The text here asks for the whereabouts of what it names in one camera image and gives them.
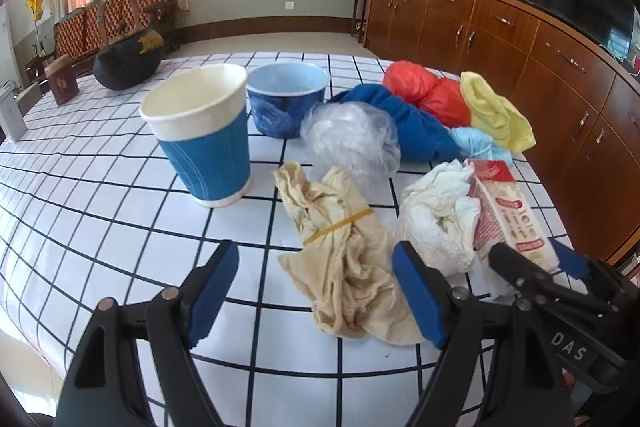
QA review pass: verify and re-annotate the coat rack with hat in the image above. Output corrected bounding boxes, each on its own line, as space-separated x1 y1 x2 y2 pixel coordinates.
15 0 48 58

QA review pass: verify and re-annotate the yellow rubber band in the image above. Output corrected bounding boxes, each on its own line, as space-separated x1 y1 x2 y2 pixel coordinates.
302 207 375 244

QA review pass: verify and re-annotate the wooden sofa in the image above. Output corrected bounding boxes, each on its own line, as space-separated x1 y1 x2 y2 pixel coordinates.
25 0 178 80

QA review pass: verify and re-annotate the black iron teapot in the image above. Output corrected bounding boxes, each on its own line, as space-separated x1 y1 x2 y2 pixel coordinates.
93 21 166 90

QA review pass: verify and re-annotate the white tissue paper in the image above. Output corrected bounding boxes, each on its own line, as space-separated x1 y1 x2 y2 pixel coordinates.
395 159 482 277

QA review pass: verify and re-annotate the red and white carton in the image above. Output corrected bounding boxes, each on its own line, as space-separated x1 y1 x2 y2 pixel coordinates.
465 158 560 270

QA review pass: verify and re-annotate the beige cloth bundle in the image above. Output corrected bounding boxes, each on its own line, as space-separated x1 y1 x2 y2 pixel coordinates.
273 161 426 347

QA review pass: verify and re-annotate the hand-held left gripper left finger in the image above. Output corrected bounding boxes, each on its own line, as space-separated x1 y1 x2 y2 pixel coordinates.
52 239 241 427

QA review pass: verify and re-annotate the blue and white paper cup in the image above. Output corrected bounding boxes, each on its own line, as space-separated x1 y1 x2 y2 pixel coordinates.
140 63 252 208

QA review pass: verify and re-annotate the red plastic bag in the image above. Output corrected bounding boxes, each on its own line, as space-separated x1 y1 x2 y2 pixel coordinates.
382 61 473 128

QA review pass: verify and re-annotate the yellow cloth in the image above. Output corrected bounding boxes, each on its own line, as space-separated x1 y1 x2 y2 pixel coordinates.
459 71 536 154

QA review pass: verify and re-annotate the white device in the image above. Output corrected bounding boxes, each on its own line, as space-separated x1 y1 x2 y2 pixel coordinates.
0 79 28 144

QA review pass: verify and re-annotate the clear plastic bag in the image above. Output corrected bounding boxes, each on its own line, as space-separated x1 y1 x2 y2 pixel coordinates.
300 102 402 180

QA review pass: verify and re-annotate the blue paper bowl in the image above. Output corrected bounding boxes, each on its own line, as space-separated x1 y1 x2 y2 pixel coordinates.
246 63 329 140

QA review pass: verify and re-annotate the brown box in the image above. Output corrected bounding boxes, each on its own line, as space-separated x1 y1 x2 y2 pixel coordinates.
44 54 80 106

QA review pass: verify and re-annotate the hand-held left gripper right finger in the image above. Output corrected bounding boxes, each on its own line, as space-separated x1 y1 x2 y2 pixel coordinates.
391 240 573 427

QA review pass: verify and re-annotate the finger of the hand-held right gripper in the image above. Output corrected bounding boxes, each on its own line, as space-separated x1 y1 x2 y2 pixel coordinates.
487 242 613 325
549 238 640 305

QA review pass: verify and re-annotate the checkered tablecloth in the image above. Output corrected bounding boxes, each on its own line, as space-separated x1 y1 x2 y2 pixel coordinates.
0 52 566 427

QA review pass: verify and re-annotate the blue towel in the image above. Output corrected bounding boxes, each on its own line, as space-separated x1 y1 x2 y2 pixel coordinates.
327 83 463 164

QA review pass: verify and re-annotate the light blue face mask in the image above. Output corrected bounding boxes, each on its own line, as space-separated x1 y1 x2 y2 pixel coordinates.
448 127 514 168

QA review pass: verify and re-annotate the wooden cabinet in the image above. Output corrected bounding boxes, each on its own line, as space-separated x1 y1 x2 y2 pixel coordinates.
362 0 640 263

